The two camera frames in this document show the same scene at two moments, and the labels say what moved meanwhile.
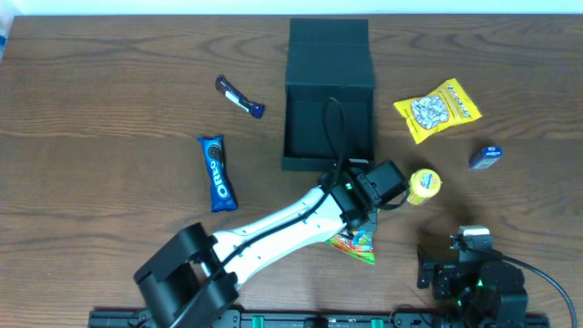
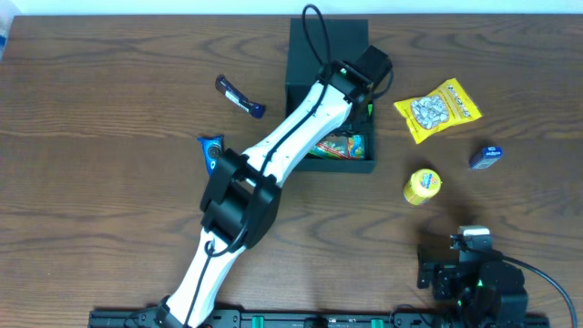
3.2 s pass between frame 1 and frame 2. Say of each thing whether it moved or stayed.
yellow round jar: stayed
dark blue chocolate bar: stayed
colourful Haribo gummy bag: moved
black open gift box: stayed
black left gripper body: moved
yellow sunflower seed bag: stayed
